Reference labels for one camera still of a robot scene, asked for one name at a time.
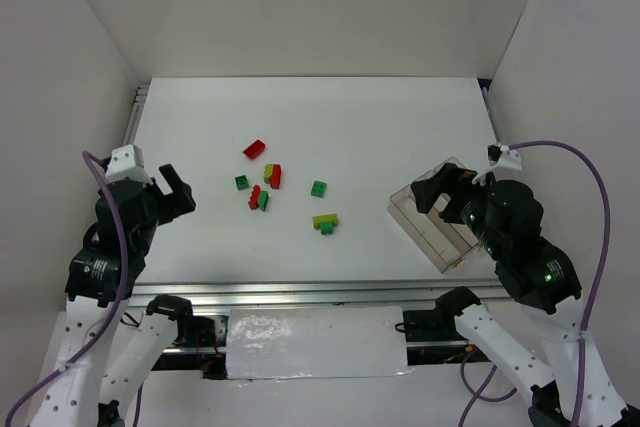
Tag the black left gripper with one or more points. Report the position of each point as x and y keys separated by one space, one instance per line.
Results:
x=163 y=199

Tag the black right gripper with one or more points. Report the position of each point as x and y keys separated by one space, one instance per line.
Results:
x=451 y=195

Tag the small green square lego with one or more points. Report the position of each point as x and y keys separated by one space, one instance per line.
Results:
x=241 y=182

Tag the red lego stepped brick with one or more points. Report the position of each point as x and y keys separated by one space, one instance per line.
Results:
x=254 y=197

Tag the yellow-green small lego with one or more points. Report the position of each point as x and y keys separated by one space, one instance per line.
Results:
x=268 y=172

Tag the yellow-green long lego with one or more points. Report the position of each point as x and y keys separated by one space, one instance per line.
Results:
x=319 y=220

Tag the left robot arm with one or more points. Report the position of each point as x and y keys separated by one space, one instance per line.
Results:
x=85 y=389

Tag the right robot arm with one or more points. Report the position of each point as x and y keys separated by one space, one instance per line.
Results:
x=571 y=386

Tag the clear compartment container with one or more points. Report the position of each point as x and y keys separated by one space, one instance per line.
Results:
x=451 y=249

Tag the white glossy cover plate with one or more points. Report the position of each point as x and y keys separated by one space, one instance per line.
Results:
x=339 y=342

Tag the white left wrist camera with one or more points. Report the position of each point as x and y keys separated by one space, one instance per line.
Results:
x=126 y=163

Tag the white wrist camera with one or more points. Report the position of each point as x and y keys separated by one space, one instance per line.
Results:
x=501 y=157
x=126 y=163

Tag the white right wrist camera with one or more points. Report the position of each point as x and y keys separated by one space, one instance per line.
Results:
x=501 y=157

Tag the aluminium right rail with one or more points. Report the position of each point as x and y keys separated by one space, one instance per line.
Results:
x=488 y=101

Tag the aluminium rail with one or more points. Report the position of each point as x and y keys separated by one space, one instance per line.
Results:
x=214 y=297
x=488 y=101
x=135 y=116

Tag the aluminium left rail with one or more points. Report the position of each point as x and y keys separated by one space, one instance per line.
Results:
x=135 y=116

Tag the aluminium front rail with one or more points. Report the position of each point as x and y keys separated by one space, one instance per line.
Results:
x=214 y=297

